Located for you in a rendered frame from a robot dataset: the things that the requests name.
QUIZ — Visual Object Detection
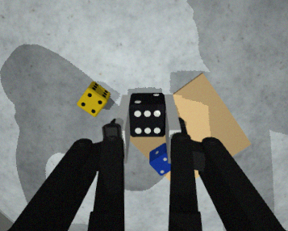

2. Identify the blue die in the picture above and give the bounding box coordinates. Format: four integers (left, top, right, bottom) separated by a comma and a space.
149, 143, 171, 175

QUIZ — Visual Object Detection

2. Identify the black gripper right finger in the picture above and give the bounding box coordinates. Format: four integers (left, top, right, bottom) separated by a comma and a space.
165, 94, 286, 231

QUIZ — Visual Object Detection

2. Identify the yellow die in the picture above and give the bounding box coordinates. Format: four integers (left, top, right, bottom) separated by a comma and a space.
77, 82, 111, 117

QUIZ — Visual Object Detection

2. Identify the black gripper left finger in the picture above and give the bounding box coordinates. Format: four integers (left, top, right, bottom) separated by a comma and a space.
7, 94, 131, 231

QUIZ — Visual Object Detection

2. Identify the black die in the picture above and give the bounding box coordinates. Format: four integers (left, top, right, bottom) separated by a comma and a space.
129, 93, 166, 137

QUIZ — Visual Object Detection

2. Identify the tan mat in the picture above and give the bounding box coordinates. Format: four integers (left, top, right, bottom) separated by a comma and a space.
130, 73, 251, 160

